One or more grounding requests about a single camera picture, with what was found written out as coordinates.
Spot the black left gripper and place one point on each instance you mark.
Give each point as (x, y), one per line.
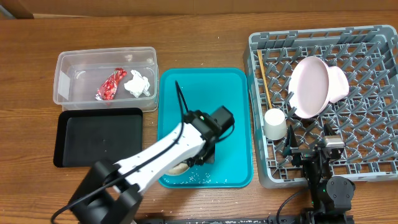
(209, 158)

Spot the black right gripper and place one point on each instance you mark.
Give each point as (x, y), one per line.
(302, 153)

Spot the white cup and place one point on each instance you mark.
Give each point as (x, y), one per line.
(275, 126)

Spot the white round plate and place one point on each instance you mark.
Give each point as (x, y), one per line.
(309, 84)

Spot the grey bowl with rice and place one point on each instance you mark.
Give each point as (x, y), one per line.
(178, 169)

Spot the pink bowl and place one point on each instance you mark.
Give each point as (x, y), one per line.
(338, 84)

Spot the white napkin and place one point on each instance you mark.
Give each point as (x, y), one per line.
(138, 85)

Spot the red wrapper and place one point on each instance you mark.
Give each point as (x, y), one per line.
(109, 88)

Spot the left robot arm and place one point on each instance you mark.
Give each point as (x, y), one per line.
(112, 193)

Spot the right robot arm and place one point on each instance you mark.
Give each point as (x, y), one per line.
(331, 195)

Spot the teal plastic tray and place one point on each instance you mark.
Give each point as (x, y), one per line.
(206, 89)

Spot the grey dish rack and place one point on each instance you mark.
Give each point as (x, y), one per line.
(366, 118)

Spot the black bar at bottom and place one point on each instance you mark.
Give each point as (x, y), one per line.
(271, 219)

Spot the clear plastic container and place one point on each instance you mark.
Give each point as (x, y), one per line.
(79, 74)

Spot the black plastic tray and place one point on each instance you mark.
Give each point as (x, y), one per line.
(87, 136)

